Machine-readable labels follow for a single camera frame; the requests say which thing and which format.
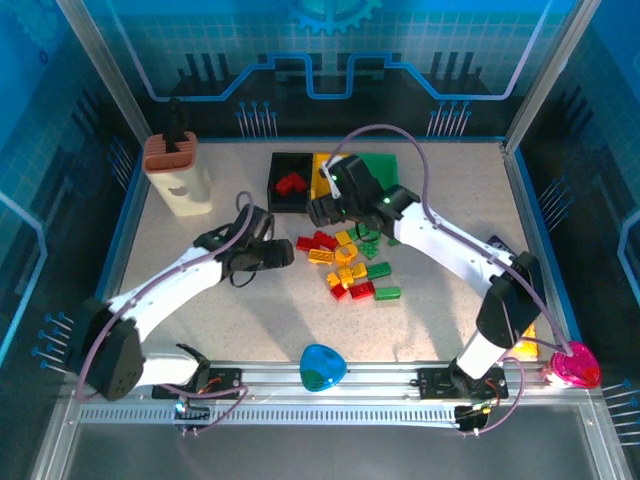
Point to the yellow arch lego brick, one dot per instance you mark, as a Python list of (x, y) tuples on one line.
[(346, 255)]

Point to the small yellow lego brick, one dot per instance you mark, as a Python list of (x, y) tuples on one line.
[(332, 278)]

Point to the small red lego brick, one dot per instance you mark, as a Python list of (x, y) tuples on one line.
[(338, 291)]

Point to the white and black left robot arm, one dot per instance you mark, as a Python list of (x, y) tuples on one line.
[(165, 290)]

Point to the black plastic bin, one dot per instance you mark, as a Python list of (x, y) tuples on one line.
[(287, 205)]

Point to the yellow plastic bin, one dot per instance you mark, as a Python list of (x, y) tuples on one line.
[(317, 172)]

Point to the green plastic bin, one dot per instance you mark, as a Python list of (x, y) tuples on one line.
[(382, 167)]

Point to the cream knife block brown top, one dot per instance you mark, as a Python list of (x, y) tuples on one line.
[(180, 185)]

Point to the blue plastic bowl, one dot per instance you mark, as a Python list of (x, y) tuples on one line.
[(322, 367)]

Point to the purple candy bag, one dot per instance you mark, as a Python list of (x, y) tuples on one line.
[(500, 246)]

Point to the yellow snack bag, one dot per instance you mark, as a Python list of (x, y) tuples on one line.
[(527, 346)]

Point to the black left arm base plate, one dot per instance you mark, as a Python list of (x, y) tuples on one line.
[(227, 377)]

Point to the aluminum mounting rail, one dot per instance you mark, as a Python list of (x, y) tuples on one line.
[(380, 377)]

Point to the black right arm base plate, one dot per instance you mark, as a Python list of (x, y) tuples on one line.
[(432, 382)]

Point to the aluminum frame post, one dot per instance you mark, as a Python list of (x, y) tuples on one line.
[(100, 50), (554, 50)]

